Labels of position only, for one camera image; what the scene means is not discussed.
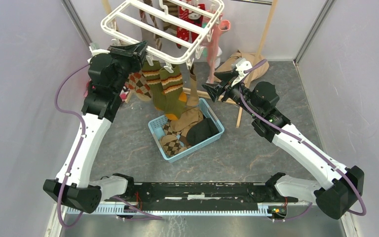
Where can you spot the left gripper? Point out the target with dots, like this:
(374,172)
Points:
(135,53)

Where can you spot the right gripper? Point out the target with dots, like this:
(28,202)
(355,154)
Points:
(225,76)

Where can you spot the tan brown sock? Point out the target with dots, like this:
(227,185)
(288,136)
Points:
(193,99)

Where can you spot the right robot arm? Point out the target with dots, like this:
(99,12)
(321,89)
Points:
(337,189)

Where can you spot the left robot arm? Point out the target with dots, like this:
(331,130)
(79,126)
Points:
(108,71)

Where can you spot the green striped sock left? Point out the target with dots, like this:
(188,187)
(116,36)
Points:
(152,76)

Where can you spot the green striped sock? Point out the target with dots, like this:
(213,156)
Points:
(152,76)
(175,98)

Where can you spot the black sock in basket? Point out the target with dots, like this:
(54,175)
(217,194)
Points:
(201,131)

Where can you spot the green striped sock right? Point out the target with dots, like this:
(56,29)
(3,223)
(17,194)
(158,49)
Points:
(175,98)

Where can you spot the tan sock in basket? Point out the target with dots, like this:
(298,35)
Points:
(187,120)

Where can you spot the pink camouflage cloth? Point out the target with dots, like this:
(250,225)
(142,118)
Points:
(123,94)

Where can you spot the brown striped sock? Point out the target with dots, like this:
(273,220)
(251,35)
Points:
(154,40)

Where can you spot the red snowflake sock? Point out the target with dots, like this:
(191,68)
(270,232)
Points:
(191,17)

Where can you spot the pink sock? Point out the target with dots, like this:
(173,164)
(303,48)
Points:
(213,50)

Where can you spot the argyle sock in basket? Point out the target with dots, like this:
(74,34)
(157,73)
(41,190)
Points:
(173,143)

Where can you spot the blue plastic basket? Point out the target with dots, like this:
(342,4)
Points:
(155,127)

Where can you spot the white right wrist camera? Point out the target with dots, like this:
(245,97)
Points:
(242,66)

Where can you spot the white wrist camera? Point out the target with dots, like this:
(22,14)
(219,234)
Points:
(95,49)
(242,66)

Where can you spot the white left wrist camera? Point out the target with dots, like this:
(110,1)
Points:
(95,49)

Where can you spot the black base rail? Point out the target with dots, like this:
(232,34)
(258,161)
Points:
(202,196)

